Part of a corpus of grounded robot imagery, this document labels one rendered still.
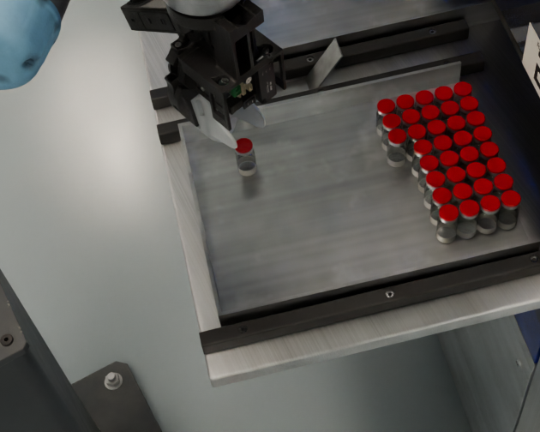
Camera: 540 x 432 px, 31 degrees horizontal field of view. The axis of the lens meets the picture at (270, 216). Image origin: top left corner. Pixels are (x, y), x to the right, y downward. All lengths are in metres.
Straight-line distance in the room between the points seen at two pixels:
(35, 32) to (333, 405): 1.37
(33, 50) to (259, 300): 0.46
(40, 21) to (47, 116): 1.77
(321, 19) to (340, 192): 0.27
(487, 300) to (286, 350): 0.21
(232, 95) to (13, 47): 0.26
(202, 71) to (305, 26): 0.43
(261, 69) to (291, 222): 0.27
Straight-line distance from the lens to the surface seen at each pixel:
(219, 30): 0.82
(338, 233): 1.08
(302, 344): 1.01
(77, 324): 2.10
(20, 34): 0.67
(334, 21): 1.28
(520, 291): 1.05
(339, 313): 1.01
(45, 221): 2.26
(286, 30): 1.27
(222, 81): 0.86
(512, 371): 1.44
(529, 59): 1.07
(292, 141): 1.15
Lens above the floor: 1.79
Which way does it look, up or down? 56 degrees down
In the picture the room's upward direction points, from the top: 9 degrees counter-clockwise
